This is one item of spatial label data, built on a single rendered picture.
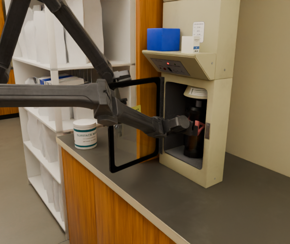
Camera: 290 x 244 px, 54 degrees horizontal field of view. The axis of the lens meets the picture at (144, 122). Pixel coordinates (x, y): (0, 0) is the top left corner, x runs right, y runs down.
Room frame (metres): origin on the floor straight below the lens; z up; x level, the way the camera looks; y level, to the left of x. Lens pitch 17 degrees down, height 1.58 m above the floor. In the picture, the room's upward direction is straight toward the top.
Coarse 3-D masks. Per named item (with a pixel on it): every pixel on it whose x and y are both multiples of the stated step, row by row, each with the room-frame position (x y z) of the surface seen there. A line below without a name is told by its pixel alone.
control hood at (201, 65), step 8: (152, 56) 1.23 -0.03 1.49; (160, 56) 1.18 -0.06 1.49; (168, 56) 1.13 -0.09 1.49; (176, 56) 1.09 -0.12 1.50; (184, 56) 1.06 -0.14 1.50; (192, 56) 1.02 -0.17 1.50; (200, 56) 1.03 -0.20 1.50; (208, 56) 1.05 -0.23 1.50; (152, 64) 1.29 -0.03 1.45; (184, 64) 1.10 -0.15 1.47; (192, 64) 1.06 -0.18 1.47; (200, 64) 1.03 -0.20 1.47; (208, 64) 1.05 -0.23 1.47; (192, 72) 1.11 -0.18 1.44; (200, 72) 1.06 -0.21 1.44; (208, 72) 1.06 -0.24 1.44
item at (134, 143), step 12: (108, 84) 1.11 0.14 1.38; (144, 84) 1.25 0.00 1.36; (120, 96) 1.15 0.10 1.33; (132, 96) 1.20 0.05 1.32; (144, 96) 1.25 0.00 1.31; (144, 108) 1.25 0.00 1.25; (108, 132) 1.11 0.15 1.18; (132, 132) 1.20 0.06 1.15; (108, 144) 1.11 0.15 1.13; (120, 144) 1.15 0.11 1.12; (132, 144) 1.20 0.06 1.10; (144, 144) 1.25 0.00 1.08; (120, 156) 1.15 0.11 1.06; (132, 156) 1.20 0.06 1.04
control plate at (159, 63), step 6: (156, 60) 1.23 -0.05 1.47; (162, 60) 1.19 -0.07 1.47; (168, 60) 1.16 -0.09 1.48; (162, 66) 1.24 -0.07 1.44; (168, 66) 1.20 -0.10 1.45; (174, 66) 1.16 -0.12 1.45; (180, 66) 1.13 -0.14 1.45; (168, 72) 1.24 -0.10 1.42; (174, 72) 1.21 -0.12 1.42; (180, 72) 1.17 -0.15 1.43; (186, 72) 1.13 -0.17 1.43
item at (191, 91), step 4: (188, 88) 1.23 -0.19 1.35; (192, 88) 1.21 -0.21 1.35; (196, 88) 1.19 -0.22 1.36; (200, 88) 1.19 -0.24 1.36; (184, 92) 1.25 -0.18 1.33; (188, 92) 1.22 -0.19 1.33; (192, 92) 1.20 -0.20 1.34; (196, 92) 1.19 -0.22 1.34; (200, 92) 1.18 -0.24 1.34; (204, 92) 1.17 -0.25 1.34; (188, 96) 1.20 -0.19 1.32; (192, 96) 1.19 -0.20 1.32; (196, 96) 1.18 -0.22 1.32; (200, 96) 1.17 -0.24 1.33; (204, 96) 1.17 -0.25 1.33
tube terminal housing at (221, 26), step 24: (192, 0) 1.19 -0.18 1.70; (216, 0) 1.10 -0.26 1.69; (168, 24) 1.30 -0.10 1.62; (192, 24) 1.19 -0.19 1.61; (216, 24) 1.09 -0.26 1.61; (216, 48) 1.08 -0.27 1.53; (216, 72) 1.08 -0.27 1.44; (216, 96) 1.09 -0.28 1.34; (216, 120) 1.10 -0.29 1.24; (216, 144) 1.11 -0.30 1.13; (192, 168) 1.15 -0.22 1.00; (216, 168) 1.12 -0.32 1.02
